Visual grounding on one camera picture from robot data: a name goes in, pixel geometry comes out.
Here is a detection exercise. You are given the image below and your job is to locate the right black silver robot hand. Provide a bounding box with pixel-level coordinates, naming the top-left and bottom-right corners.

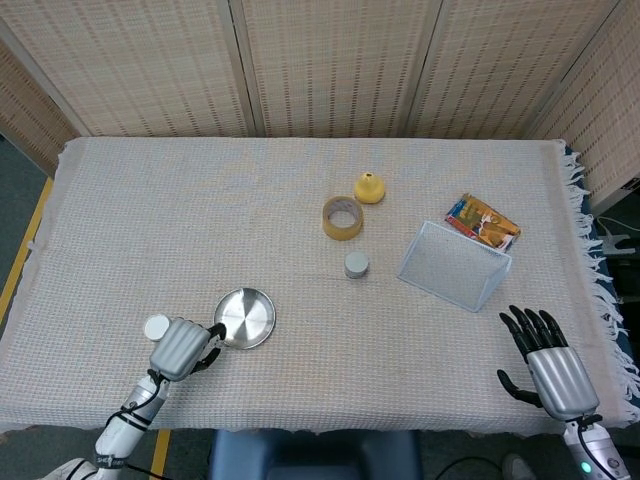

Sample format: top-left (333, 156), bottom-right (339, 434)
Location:
top-left (496, 304), bottom-right (601, 422)

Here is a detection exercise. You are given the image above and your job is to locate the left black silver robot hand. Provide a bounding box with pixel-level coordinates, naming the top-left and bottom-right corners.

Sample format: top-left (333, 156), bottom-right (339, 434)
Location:
top-left (148, 319), bottom-right (227, 383)

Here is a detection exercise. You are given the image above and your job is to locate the white paper cup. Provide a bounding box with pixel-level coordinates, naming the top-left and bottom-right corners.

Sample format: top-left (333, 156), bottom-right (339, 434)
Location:
top-left (143, 313), bottom-right (174, 344)

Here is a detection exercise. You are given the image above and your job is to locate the round metal plate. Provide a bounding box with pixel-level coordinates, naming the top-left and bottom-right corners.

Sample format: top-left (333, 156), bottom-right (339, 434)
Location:
top-left (213, 287), bottom-right (277, 350)

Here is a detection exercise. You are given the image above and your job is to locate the grey shoe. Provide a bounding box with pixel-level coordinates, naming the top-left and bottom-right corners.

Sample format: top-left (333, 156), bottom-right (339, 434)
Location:
top-left (501, 452), bottom-right (537, 480)

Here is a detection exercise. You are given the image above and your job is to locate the white woven tablecloth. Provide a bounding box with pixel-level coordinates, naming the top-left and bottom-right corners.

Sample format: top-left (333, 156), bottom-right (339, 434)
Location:
top-left (0, 135), bottom-right (637, 435)

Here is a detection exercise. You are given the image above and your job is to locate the light blue mesh basket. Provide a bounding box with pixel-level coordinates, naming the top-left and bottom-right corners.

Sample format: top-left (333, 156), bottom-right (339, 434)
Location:
top-left (396, 220), bottom-right (513, 314)

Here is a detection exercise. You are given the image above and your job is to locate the colourful snack packet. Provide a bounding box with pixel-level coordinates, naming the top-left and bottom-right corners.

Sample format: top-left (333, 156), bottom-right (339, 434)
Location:
top-left (442, 193), bottom-right (522, 251)

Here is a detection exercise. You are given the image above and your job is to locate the yellowish packing tape roll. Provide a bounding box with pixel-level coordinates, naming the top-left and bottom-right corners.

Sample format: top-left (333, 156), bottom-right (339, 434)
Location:
top-left (321, 195), bottom-right (365, 242)

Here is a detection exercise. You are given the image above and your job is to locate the small grey round jar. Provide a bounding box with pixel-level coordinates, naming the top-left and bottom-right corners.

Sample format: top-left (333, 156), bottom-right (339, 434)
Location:
top-left (343, 251), bottom-right (372, 280)

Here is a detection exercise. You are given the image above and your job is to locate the yellow toy pear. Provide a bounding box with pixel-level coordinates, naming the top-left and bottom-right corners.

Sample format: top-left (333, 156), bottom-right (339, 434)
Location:
top-left (353, 171), bottom-right (386, 205)

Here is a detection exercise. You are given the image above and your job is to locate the bamboo folding screen panel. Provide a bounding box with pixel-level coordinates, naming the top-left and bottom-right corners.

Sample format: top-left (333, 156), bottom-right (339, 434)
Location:
top-left (0, 19), bottom-right (84, 179)
top-left (524, 0), bottom-right (640, 216)
top-left (0, 0), bottom-right (256, 139)
top-left (229, 0), bottom-right (444, 139)
top-left (407, 0), bottom-right (621, 141)

